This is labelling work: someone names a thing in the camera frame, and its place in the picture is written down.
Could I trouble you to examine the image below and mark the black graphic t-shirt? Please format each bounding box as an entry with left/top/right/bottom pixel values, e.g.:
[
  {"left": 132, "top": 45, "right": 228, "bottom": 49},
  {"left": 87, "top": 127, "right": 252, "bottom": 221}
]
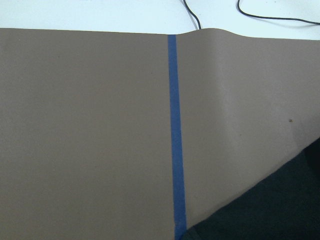
[{"left": 182, "top": 139, "right": 320, "bottom": 240}]

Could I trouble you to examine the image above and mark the black thin table cable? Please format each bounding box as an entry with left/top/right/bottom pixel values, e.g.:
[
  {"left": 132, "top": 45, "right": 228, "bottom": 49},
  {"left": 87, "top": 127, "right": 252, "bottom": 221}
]
[{"left": 182, "top": 0, "right": 202, "bottom": 30}]

